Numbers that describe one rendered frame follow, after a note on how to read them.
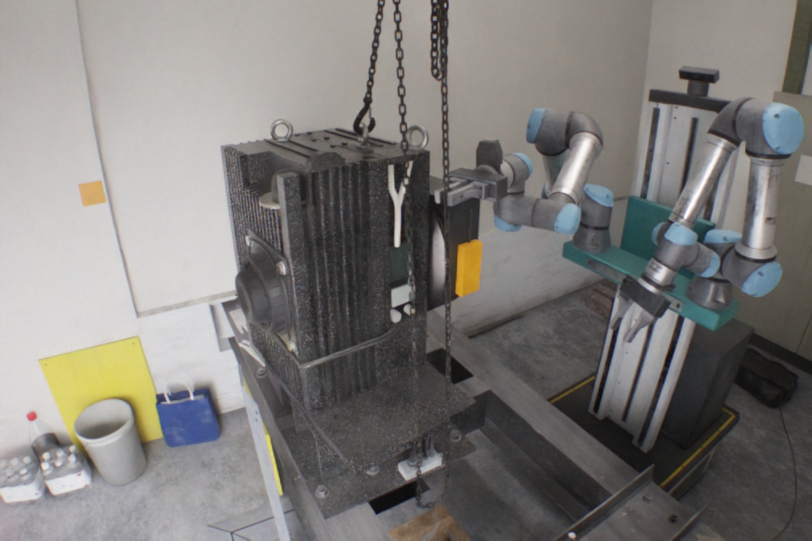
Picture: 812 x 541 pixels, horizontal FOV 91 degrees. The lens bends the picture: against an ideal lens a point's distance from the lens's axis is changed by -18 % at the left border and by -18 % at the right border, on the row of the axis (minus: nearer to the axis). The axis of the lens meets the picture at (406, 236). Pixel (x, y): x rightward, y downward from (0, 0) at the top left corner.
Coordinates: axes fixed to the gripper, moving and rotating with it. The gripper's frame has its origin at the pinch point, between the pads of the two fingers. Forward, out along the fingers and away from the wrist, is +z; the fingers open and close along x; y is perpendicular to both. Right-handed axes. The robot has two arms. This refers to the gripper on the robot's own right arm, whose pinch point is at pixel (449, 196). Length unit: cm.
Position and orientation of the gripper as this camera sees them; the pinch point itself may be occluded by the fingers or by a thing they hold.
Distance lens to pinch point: 100.8
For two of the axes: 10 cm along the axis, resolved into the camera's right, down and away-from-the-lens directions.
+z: -6.7, 3.2, -6.8
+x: -7.4, -2.3, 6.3
